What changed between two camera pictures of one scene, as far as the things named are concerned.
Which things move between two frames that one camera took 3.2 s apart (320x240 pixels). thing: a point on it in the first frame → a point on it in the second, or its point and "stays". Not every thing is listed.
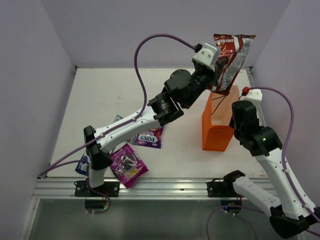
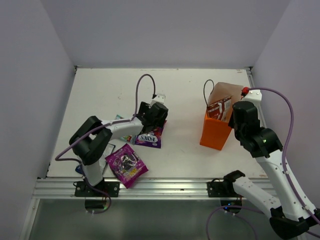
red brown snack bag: (234, 48) → (219, 110)
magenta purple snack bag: (126, 165) stays
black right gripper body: (233, 123) stays
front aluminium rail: (151, 188) stays
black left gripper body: (200, 76) → (144, 107)
